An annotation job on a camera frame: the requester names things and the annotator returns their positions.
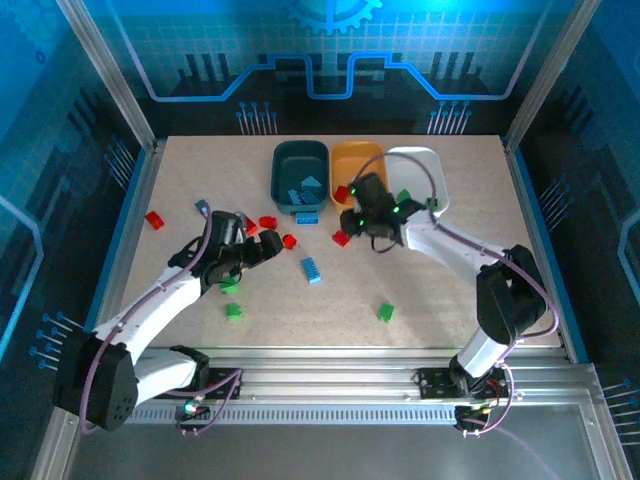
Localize blue studded lego brick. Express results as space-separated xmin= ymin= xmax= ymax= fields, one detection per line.
xmin=300 ymin=256 xmax=323 ymax=286

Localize white plastic container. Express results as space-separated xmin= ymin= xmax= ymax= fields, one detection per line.
xmin=384 ymin=145 xmax=450 ymax=221

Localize yellow-orange plastic container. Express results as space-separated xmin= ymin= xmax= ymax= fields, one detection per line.
xmin=328 ymin=141 xmax=390 ymax=215

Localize teal plastic container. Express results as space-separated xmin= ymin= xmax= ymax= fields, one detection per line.
xmin=270 ymin=139 xmax=331 ymax=217

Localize grey metal panel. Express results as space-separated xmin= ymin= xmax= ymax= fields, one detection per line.
xmin=64 ymin=424 xmax=621 ymax=480

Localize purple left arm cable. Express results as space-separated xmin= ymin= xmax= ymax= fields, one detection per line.
xmin=78 ymin=207 xmax=216 ymax=435

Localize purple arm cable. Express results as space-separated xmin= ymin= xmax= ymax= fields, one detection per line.
xmin=78 ymin=207 xmax=216 ymax=435
xmin=354 ymin=152 xmax=561 ymax=361

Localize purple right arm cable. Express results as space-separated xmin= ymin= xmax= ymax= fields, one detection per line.
xmin=354 ymin=152 xmax=561 ymax=361

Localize aluminum side rail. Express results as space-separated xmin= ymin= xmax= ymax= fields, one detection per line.
xmin=82 ymin=139 xmax=169 ymax=364
xmin=501 ymin=135 xmax=592 ymax=365

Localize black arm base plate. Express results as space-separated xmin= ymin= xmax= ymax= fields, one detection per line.
xmin=202 ymin=367 xmax=245 ymax=401
xmin=417 ymin=367 xmax=514 ymax=401

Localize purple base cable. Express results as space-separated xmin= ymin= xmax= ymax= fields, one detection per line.
xmin=172 ymin=368 xmax=245 ymax=437
xmin=458 ymin=362 xmax=515 ymax=440

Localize aluminum base rail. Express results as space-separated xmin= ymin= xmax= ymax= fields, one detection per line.
xmin=64 ymin=347 xmax=601 ymax=404

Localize slotted grey cable duct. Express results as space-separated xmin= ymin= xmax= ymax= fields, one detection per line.
xmin=124 ymin=403 xmax=464 ymax=426

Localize aluminum frame post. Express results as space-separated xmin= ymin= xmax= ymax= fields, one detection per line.
xmin=503 ymin=0 xmax=587 ymax=147
xmin=55 ymin=0 xmax=160 ymax=151

